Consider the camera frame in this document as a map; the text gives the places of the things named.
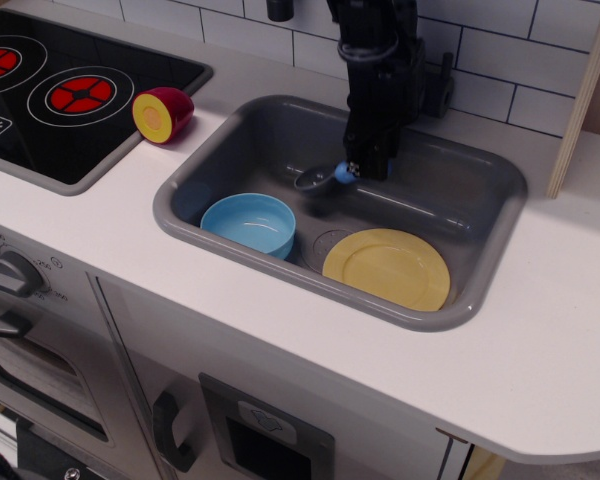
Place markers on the grey oven knob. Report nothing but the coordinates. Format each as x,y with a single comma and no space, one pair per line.
18,276

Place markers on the light wooden side post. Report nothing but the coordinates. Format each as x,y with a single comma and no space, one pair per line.
576,121

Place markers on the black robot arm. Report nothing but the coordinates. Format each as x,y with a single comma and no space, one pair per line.
385,58

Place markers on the black toy stove top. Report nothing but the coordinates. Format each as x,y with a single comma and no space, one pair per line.
66,100

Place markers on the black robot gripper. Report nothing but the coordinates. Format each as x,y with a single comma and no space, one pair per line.
385,94

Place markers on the red yellow toy fruit half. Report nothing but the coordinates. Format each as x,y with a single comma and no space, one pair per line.
161,113

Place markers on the grey oven door handle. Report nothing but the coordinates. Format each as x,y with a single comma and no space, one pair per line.
13,325

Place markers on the dark grey faucet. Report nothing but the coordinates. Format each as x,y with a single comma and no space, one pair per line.
440,90

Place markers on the yellow plate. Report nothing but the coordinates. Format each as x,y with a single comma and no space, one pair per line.
393,265

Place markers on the oven door window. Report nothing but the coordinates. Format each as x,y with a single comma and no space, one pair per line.
36,382

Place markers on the grey sink basin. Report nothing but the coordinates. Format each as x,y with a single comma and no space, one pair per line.
461,200

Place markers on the blue handled grey spoon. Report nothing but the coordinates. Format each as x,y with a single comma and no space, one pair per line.
321,180

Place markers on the light blue bowl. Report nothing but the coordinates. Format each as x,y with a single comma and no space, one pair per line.
258,221

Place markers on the black cabinet door handle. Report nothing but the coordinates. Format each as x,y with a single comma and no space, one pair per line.
164,413

